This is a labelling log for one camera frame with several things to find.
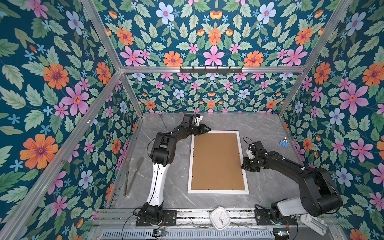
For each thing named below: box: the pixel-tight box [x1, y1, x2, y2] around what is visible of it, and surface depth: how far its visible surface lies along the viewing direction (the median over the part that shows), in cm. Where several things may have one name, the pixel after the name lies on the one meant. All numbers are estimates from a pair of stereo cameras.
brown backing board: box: [191, 133, 246, 191], surface depth 92 cm
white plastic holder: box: [300, 214, 328, 236], surface depth 72 cm
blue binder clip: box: [279, 136, 290, 148], surface depth 103 cm
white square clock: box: [210, 206, 231, 231], surface depth 72 cm
